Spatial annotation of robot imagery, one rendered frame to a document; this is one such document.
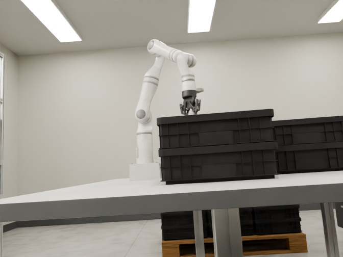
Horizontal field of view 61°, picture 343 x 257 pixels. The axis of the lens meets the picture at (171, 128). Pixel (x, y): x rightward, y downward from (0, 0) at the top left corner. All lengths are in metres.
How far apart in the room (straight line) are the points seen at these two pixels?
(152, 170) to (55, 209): 0.98
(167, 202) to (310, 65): 4.80
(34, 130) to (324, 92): 4.67
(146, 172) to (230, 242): 0.98
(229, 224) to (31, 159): 4.62
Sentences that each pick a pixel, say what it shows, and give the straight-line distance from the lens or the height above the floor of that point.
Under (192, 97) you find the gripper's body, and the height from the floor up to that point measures 1.11.
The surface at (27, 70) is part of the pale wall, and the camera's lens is 5.49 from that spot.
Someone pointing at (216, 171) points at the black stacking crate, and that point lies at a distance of 0.99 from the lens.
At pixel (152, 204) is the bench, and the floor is 0.68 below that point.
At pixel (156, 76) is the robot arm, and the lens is 1.76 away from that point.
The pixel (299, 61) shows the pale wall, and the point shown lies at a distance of 5.28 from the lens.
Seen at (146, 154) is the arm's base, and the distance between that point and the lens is 1.68.
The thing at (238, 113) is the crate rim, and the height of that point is 0.92.
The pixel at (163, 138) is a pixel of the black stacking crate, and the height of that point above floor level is 0.86.
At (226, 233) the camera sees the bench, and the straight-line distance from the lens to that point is 0.73.
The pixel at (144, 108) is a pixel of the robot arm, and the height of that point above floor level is 1.10.
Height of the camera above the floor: 0.75
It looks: 8 degrees up
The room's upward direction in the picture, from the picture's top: 4 degrees counter-clockwise
